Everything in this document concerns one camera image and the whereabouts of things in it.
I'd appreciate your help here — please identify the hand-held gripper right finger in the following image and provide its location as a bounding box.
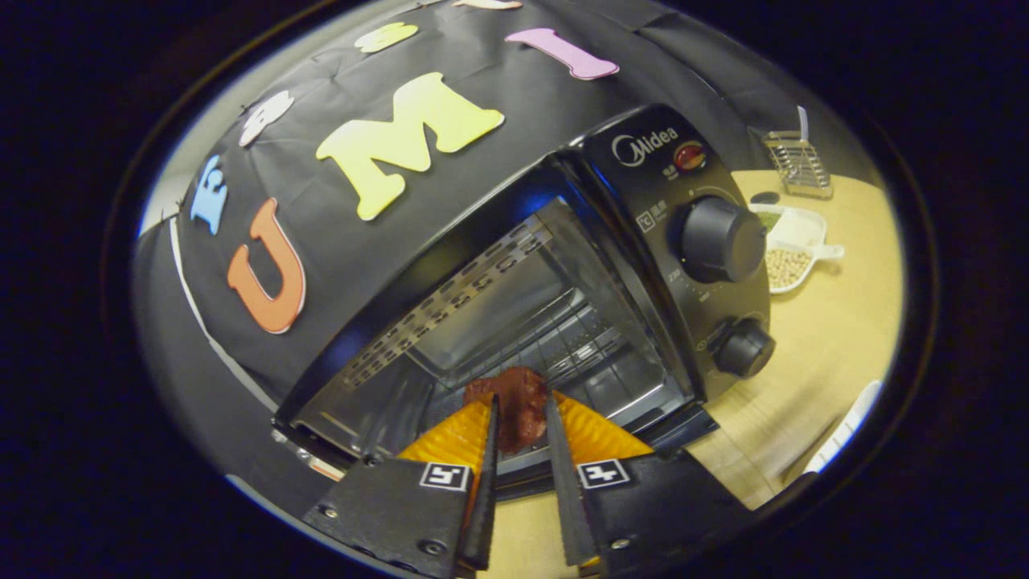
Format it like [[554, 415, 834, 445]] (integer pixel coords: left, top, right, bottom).
[[545, 392, 756, 578]]

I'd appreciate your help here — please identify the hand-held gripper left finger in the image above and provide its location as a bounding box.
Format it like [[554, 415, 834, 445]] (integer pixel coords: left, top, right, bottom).
[[301, 394, 501, 579]]

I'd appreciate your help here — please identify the red meat slice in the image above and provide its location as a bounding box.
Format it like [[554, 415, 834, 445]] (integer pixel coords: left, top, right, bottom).
[[462, 367, 551, 455]]

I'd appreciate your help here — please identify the black toaster oven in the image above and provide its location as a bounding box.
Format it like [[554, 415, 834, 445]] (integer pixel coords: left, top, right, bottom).
[[269, 103, 779, 503]]

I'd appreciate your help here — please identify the small white ribbed tray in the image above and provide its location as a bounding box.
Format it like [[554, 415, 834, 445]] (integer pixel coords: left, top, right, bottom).
[[804, 380, 883, 475]]

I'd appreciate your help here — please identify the pile of pale beans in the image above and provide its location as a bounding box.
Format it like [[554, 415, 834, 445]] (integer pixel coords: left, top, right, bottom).
[[764, 248, 813, 290]]

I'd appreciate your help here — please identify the white divided plate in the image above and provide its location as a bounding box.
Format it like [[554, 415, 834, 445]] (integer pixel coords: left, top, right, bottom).
[[748, 203, 845, 294]]

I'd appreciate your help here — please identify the wire mesh utensil holder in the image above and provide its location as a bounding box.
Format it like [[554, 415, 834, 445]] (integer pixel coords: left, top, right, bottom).
[[762, 130, 834, 200]]

